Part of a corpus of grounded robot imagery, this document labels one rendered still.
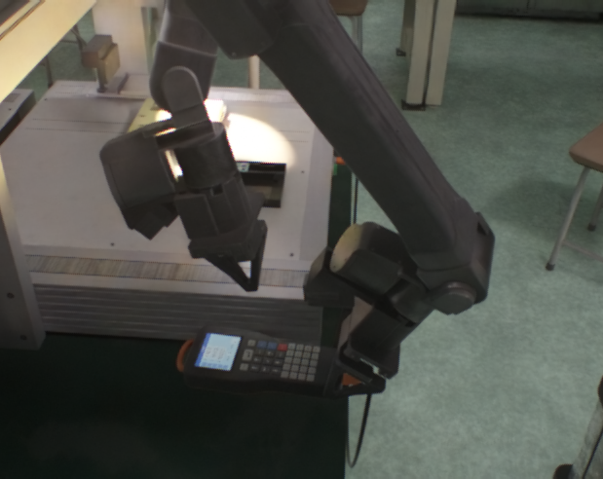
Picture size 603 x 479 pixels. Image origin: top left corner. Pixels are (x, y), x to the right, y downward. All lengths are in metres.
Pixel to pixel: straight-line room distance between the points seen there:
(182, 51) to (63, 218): 0.61
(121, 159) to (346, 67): 0.28
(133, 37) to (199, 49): 0.97
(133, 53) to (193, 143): 0.98
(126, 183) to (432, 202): 0.30
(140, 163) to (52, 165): 0.70
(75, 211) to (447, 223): 0.76
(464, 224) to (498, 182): 2.41
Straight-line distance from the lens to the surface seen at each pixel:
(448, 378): 2.16
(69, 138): 1.50
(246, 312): 1.07
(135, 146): 0.73
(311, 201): 1.25
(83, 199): 1.30
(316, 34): 0.53
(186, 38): 0.71
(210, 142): 0.72
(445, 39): 3.53
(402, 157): 0.60
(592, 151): 2.42
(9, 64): 1.04
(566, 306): 2.51
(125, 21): 1.67
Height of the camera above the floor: 1.53
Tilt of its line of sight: 36 degrees down
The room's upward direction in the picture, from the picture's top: 2 degrees clockwise
